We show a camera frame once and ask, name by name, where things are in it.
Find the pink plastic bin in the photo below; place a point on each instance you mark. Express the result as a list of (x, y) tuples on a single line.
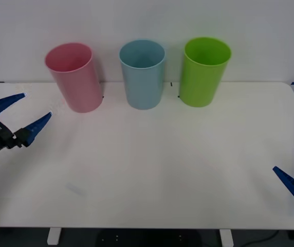
[(77, 85)]

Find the pale blue plastic bin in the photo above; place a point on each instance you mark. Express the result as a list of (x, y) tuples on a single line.
[(143, 85)]

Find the green plastic bin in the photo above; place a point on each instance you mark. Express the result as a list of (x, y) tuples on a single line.
[(201, 85)]

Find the white table leg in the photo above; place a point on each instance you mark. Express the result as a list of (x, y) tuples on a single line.
[(226, 237), (53, 236)]

